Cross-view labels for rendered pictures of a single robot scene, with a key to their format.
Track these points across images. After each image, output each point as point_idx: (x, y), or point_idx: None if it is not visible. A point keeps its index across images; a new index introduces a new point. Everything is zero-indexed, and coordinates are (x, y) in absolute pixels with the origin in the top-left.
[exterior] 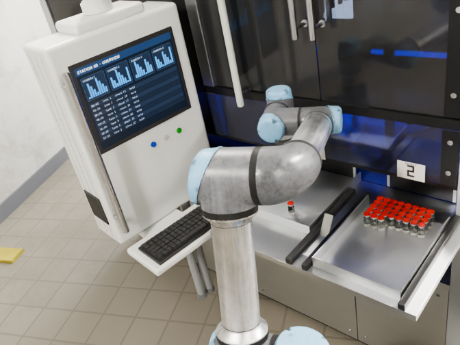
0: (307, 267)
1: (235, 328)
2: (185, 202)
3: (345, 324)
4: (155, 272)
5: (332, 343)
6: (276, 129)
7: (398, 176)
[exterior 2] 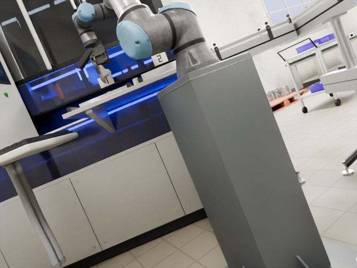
0: (141, 78)
1: (132, 0)
2: (20, 168)
3: (172, 209)
4: (25, 146)
5: (172, 237)
6: (90, 6)
7: (155, 66)
